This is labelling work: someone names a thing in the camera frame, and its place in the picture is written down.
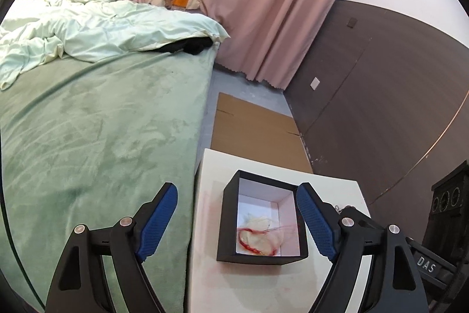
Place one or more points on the green bed sheet bed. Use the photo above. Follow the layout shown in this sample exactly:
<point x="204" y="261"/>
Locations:
<point x="89" y="144"/>

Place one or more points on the pale green duvet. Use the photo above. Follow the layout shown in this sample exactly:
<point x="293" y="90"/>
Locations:
<point x="37" y="32"/>

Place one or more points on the flattened cardboard sheet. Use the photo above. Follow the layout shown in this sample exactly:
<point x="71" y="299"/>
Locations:
<point x="253" y="132"/>

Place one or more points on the white butterfly brooch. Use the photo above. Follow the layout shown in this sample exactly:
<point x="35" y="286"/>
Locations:
<point x="260" y="236"/>

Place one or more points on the black jewelry box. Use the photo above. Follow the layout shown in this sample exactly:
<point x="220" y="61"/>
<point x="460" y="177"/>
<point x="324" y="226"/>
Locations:
<point x="249" y="193"/>

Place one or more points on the black garment on bed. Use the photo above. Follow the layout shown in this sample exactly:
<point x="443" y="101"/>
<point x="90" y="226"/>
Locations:
<point x="192" y="46"/>

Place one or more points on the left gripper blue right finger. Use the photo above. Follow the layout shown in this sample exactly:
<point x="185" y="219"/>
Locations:
<point x="339" y="237"/>

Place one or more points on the white wall socket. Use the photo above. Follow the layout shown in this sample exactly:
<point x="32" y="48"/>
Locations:
<point x="314" y="83"/>

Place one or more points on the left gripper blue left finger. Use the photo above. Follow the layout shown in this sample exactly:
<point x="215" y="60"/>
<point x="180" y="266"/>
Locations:
<point x="132" y="244"/>

